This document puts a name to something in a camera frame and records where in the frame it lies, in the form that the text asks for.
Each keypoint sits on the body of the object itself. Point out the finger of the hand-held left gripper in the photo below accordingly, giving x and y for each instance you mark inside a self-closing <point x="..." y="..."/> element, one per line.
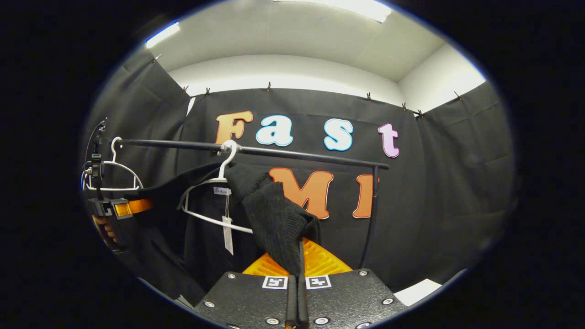
<point x="135" y="207"/>

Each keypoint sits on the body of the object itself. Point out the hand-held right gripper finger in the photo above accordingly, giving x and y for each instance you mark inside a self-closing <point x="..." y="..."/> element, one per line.
<point x="291" y="301"/>
<point x="302" y="297"/>

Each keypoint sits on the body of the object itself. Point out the black knit jacket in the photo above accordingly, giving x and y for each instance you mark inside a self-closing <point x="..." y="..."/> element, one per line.
<point x="274" y="214"/>

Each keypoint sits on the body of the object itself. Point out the white clothes hanger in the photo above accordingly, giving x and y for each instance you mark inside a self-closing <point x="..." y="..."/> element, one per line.
<point x="114" y="155"/>
<point x="227" y="160"/>

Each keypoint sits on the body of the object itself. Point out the black clothes rack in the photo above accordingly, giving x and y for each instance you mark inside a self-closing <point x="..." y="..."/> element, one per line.
<point x="320" y="158"/>

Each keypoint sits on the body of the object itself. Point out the white hang tag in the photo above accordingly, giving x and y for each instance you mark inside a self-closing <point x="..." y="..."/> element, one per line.
<point x="228" y="235"/>

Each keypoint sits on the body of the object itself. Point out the ceiling light panel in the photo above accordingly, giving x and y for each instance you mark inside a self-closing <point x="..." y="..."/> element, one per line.
<point x="347" y="7"/>
<point x="163" y="35"/>

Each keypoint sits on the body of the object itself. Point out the black backdrop cloth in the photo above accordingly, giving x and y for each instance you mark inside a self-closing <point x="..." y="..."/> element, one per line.
<point x="434" y="192"/>

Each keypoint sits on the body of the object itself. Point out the row of black cloth clips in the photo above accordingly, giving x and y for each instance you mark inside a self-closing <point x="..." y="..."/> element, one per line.
<point x="268" y="87"/>

